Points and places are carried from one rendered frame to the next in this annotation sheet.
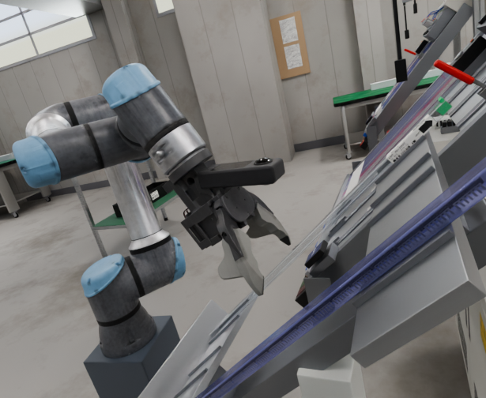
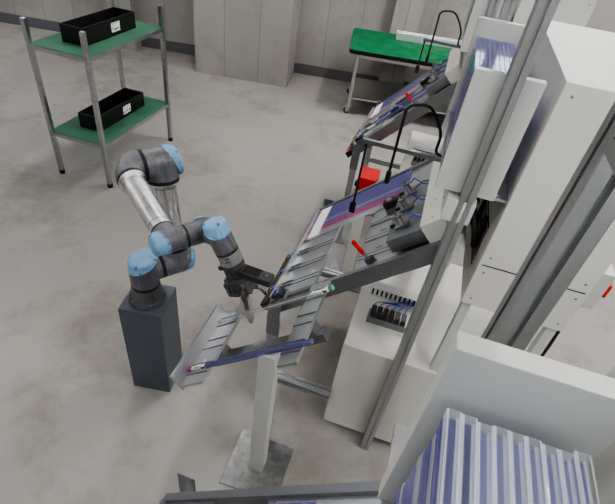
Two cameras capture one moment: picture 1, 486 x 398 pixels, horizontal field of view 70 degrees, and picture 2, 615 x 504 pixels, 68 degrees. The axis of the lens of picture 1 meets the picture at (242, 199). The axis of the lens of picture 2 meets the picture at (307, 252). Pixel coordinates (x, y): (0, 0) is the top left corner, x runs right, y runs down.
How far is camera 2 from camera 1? 1.08 m
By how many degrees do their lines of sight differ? 26
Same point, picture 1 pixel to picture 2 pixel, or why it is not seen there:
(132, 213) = not seen: hidden behind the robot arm
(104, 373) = (131, 317)
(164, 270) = (182, 266)
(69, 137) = (179, 237)
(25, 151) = (160, 244)
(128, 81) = (218, 232)
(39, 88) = not seen: outside the picture
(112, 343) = (141, 302)
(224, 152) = (209, 47)
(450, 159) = (344, 280)
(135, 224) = not seen: hidden behind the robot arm
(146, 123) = (221, 250)
